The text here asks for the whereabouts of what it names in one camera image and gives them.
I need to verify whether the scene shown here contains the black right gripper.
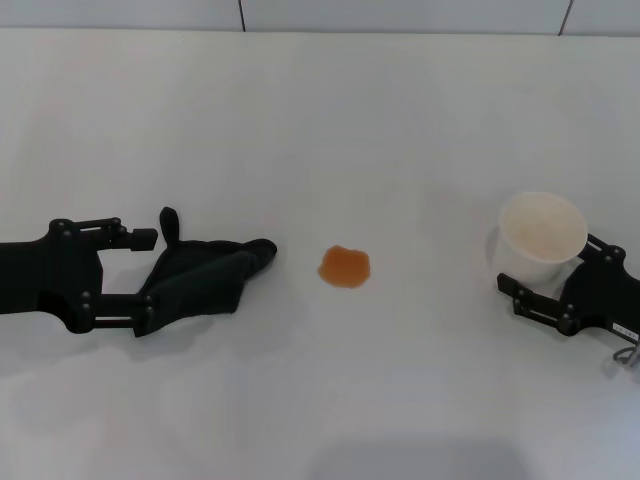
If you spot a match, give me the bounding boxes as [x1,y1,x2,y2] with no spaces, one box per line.
[495,231,640,347]

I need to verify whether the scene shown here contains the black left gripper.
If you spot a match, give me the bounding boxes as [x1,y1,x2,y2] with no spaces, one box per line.
[0,215,159,336]

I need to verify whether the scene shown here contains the white paper cup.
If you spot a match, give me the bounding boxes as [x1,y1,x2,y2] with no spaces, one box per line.
[492,190,589,292]

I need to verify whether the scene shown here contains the dark cloth rag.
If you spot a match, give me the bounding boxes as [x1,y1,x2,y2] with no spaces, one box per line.
[130,206,279,339]

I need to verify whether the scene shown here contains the orange liquid stain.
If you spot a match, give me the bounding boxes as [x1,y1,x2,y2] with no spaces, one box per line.
[316,244,373,290]

